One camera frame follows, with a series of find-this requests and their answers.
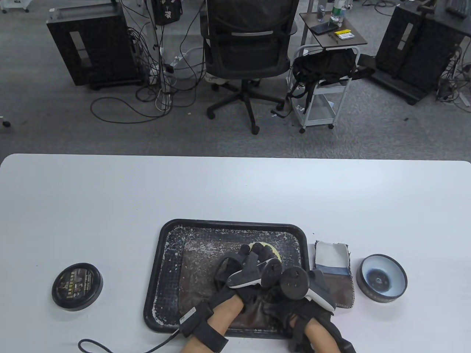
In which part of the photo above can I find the grey polishing cloth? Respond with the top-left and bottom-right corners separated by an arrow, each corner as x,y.
313,241 -> 355,309

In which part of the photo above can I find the black backpack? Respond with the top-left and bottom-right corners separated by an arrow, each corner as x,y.
287,49 -> 376,111

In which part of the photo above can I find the person's right hand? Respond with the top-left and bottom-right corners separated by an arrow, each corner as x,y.
262,289 -> 337,333

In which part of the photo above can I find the black leather care cream tin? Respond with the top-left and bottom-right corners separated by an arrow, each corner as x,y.
356,254 -> 408,304

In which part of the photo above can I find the white desk leg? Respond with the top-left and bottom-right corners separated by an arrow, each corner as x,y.
145,0 -> 173,96

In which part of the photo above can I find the yellow round sponge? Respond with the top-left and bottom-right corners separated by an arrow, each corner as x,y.
248,241 -> 283,263

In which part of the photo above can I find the brown leather bag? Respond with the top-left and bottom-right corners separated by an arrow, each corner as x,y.
178,239 -> 284,329

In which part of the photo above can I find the black floor cable loop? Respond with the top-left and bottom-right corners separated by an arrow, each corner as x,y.
90,96 -> 173,124

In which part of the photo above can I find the white trolley base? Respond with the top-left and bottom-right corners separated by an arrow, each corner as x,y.
0,0 -> 30,13

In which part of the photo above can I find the left black white controller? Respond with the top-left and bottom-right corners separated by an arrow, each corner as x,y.
226,254 -> 283,289

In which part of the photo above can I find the green label bottle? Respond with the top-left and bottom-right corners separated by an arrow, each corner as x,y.
330,0 -> 347,27

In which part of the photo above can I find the person's right forearm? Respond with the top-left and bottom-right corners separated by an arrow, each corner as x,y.
294,318 -> 357,353

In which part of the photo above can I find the black computer tower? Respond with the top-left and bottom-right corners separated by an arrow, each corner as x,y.
370,0 -> 466,106
46,2 -> 144,90

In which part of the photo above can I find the black labelled tin lid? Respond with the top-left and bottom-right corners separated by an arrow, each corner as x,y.
52,263 -> 103,311

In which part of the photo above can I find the small brown side table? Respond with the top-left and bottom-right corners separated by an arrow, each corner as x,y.
299,12 -> 368,48

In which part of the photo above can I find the person's left forearm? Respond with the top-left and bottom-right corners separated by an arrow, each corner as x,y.
180,292 -> 246,353

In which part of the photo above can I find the black tablet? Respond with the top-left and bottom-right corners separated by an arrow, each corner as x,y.
310,22 -> 339,35

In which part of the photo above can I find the tangle of black cables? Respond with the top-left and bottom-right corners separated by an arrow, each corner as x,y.
436,48 -> 471,107

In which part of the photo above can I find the black white controller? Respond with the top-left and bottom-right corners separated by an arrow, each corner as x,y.
280,267 -> 336,313
226,254 -> 283,289

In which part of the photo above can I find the black hanging bag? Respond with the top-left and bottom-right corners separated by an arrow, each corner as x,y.
152,0 -> 183,25

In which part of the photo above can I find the right black white controller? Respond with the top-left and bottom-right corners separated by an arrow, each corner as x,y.
280,267 -> 336,313

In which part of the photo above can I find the white rolling cart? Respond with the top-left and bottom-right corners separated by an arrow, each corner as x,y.
288,44 -> 359,133

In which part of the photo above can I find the black plastic tray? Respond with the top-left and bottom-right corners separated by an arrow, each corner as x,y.
144,220 -> 313,339

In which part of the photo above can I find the person's left hand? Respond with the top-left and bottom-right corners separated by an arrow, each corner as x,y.
215,243 -> 282,313

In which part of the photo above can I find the dark brown desk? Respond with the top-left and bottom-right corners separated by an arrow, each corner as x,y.
419,0 -> 471,37

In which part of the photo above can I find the black office chair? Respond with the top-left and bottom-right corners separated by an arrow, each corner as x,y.
201,0 -> 298,135

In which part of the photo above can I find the black forearm sensor box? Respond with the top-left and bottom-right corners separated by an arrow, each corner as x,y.
179,301 -> 215,337

